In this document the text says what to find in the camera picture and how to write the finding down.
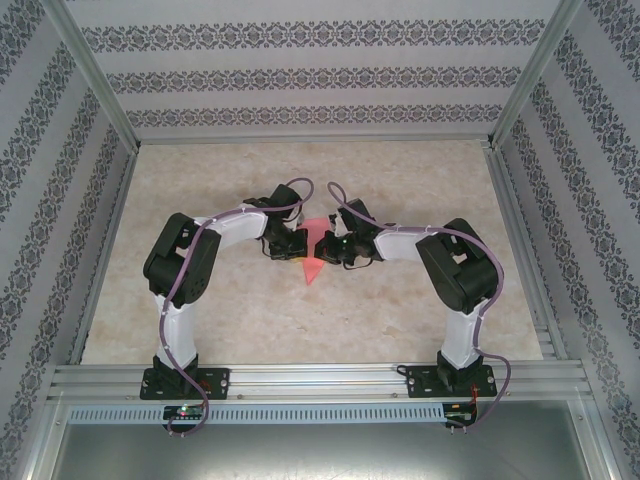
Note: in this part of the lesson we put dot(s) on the pink paper sheet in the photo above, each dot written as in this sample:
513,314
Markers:
313,242

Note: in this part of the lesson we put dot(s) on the aluminium frame post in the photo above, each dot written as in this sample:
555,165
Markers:
92,70
536,70

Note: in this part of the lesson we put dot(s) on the small green circuit board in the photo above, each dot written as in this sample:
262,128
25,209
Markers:
460,417
182,411

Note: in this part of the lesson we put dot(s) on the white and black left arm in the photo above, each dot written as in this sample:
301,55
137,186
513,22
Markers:
235,235

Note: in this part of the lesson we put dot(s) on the aluminium cross rail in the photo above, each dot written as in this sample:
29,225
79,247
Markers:
315,140

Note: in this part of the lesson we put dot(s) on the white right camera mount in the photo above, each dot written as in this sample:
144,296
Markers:
341,225

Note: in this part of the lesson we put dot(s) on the grey sheet metal panel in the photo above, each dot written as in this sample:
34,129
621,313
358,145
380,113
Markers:
320,455

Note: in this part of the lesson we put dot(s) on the aluminium mounting rail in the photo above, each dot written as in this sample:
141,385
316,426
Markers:
320,380

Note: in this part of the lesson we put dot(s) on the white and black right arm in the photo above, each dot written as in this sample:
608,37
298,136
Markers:
400,245

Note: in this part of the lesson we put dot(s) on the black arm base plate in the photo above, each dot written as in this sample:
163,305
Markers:
420,385
217,382

